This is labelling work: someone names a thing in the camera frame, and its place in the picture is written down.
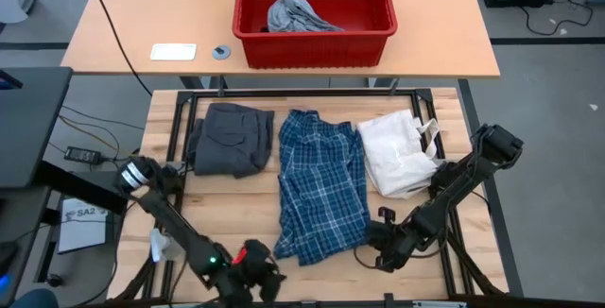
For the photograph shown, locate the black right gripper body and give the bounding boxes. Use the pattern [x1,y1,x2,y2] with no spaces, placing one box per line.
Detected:
[366,207,420,255]

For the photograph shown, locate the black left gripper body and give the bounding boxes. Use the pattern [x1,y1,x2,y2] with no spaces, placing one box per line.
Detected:
[221,239,285,307]

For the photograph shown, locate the blue plaid shirt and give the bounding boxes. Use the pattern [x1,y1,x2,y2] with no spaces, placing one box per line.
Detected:
[272,109,372,267]

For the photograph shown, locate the dark grey shorts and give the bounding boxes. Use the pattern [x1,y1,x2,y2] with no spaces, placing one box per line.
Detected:
[186,102,276,180]

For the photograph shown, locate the red plastic bin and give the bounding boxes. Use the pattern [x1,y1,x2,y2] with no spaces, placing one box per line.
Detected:
[231,0,398,70]

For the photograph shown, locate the black rig side beam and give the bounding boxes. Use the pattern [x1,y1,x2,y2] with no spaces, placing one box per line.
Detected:
[457,78,525,298]

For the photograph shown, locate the white printed paper sheet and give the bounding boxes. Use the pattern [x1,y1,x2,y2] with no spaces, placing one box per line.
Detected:
[57,197,111,255]

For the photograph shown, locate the black desk stand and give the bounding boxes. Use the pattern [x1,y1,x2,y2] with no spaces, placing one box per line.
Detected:
[0,161,133,308]

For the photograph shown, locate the black power adapter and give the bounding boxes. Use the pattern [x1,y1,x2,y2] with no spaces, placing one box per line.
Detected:
[63,145,103,166]

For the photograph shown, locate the person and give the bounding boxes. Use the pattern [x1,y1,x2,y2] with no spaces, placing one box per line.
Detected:
[9,287,59,308]

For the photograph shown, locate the white rectangular pad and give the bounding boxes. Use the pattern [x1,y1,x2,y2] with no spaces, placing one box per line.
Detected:
[149,43,198,62]

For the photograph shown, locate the light grey garment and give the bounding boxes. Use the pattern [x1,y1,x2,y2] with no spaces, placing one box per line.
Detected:
[267,0,345,34]

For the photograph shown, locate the black desk top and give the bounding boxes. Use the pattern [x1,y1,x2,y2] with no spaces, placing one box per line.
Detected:
[0,66,73,190]

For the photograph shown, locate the thin black floor cable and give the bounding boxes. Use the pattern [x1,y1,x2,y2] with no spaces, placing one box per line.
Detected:
[60,104,146,132]

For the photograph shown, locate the thin yellowish floor cable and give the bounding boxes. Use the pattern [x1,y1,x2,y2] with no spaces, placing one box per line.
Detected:
[57,114,122,153]

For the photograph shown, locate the black floor cable loop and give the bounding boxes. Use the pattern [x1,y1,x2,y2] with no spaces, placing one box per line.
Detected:
[518,0,595,37]

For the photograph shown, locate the black cable over table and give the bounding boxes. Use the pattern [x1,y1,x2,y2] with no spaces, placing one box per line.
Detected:
[83,0,153,96]

